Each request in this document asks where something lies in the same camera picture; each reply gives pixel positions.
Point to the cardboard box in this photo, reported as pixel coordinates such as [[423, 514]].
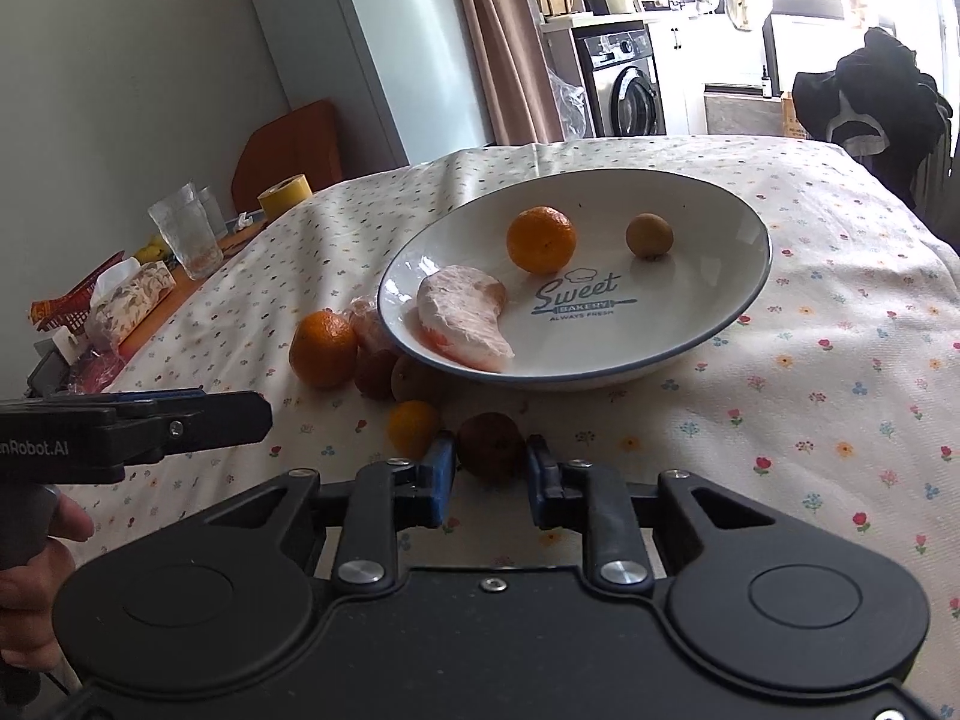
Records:
[[790, 123]]

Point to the floral tissue pack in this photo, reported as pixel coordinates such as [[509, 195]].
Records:
[[123, 296]]

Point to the white bowl blue rim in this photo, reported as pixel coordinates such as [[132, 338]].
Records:
[[607, 317]]

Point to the brown longan fruit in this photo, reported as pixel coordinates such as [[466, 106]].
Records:
[[649, 236]]

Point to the silver washing machine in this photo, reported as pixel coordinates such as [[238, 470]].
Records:
[[621, 79]]

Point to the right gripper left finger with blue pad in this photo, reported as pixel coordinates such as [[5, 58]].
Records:
[[384, 499]]

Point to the red strawberry like fruit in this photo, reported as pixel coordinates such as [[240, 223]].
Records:
[[373, 375]]

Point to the pink brown curtain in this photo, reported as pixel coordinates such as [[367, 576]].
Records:
[[511, 63]]

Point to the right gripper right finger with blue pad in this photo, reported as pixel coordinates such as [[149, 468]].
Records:
[[594, 501]]

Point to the orange chair back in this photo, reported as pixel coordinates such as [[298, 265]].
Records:
[[304, 141]]

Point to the yellow tape roll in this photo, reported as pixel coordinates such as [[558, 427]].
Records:
[[277, 200]]

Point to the peeled pomelo wedge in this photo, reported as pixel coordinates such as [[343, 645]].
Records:
[[459, 309]]

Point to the floral white tablecloth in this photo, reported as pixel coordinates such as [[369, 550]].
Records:
[[833, 398]]

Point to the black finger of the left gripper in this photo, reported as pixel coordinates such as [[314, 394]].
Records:
[[210, 419]]

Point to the person left hand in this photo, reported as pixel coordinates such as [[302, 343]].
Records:
[[28, 592]]

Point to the small orange kumquat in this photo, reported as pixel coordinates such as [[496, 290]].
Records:
[[412, 427]]

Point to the black clothes pile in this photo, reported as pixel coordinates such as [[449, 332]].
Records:
[[884, 112]]

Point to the yellow green fruit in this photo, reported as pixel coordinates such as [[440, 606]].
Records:
[[156, 250]]

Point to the pomelo piece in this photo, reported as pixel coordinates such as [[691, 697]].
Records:
[[369, 329]]

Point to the dark red small fruit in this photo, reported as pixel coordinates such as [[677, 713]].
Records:
[[492, 449]]

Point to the red plastic basket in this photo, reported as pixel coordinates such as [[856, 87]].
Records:
[[72, 310]]

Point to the large orange mandarin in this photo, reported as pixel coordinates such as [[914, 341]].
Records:
[[541, 240]]

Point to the white refrigerator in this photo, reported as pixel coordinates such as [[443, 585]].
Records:
[[400, 74]]

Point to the clear drinking glass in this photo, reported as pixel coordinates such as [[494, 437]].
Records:
[[181, 220]]

